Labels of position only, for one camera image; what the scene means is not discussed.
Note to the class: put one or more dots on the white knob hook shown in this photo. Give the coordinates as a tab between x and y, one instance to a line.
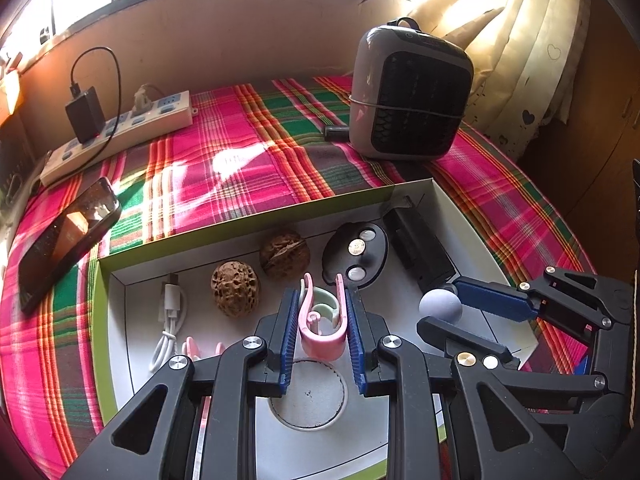
442	303

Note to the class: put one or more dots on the black smartphone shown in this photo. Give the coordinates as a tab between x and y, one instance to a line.
70	235

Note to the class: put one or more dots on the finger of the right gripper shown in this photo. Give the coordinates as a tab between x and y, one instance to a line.
453	340
567	299

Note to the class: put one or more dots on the white power strip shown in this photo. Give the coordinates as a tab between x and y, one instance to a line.
166	115

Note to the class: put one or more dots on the orange storage box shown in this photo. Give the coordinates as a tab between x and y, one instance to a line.
10	91

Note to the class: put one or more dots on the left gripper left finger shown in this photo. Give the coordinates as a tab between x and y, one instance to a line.
198	410

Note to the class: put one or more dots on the black heater plug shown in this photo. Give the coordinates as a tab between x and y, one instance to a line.
335	133

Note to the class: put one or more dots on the black oval button remote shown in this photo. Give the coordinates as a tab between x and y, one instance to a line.
357	251

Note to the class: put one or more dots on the grey portable heater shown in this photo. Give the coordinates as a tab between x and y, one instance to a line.
409	92

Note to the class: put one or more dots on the plaid bed cover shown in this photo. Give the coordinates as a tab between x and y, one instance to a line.
250	148

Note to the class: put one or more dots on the pitted round walnut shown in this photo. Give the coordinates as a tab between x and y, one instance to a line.
235	287

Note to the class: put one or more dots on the wrinkled brown walnut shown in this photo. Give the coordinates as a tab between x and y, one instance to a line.
284	256

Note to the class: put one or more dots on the black charger adapter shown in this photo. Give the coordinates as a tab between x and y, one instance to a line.
85	113

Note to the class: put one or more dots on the cream heart curtain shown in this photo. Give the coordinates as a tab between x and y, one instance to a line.
525	55

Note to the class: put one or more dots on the white plug in strip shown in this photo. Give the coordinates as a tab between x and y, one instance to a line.
142	101

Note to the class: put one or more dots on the black rectangular device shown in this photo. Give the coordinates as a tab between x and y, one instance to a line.
417	247

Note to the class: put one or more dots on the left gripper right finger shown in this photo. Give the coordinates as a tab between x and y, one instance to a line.
490	434

